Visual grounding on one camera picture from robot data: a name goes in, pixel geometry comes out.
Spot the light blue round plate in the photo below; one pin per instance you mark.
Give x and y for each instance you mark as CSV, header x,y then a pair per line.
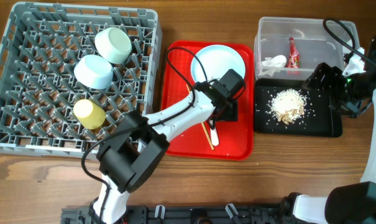
x,y
214,61

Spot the grey plastic dishwasher rack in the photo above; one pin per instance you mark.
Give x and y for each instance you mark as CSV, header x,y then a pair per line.
x,y
40,47

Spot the yellow plastic cup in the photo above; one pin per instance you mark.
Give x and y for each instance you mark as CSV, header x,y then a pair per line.
x,y
89,114

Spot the wooden chopstick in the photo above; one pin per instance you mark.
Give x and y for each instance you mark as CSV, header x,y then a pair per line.
x,y
203,127

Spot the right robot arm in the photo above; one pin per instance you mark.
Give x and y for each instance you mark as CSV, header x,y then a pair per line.
x,y
355,203

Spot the white tissue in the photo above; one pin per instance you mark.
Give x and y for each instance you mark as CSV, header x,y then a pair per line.
x,y
276,61

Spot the red plastic tray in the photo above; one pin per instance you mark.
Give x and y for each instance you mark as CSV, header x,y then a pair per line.
x,y
236,137

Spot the black plastic tray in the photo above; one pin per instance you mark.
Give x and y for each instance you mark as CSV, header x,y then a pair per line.
x,y
318,118

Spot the white plastic fork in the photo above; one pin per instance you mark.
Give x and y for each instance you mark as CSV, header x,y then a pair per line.
x,y
213,133

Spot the food scraps and rice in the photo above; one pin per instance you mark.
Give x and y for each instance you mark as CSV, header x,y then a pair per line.
x,y
289,106

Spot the clear plastic bin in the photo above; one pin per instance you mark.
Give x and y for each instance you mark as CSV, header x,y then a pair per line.
x,y
313,43

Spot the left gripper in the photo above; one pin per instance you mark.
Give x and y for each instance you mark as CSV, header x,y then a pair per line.
x,y
232,114

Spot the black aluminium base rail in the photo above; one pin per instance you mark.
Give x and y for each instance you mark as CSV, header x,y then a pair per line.
x,y
254,214

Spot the red snack wrapper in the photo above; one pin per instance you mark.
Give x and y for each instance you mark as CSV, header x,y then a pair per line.
x,y
294,56

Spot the light blue bowl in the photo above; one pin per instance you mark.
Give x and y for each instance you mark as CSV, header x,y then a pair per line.
x,y
94,72

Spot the green bowl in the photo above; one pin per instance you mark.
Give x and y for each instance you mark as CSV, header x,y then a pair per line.
x,y
113,44

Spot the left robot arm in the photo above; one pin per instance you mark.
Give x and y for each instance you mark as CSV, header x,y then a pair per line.
x,y
130,155

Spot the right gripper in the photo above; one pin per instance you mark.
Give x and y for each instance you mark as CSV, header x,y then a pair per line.
x,y
334,73

